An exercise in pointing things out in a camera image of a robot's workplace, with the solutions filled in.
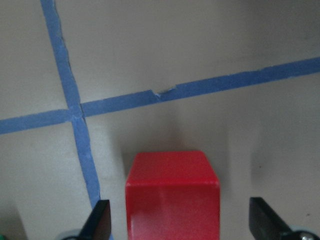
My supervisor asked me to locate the red wooden block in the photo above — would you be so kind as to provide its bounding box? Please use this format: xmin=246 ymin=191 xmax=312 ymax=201
xmin=125 ymin=150 xmax=220 ymax=240

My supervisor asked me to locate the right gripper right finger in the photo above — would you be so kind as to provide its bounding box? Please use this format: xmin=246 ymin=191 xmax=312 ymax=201
xmin=249 ymin=197 xmax=293 ymax=240

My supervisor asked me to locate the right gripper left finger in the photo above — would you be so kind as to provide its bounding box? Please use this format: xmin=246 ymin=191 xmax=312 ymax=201
xmin=78 ymin=200 xmax=112 ymax=240

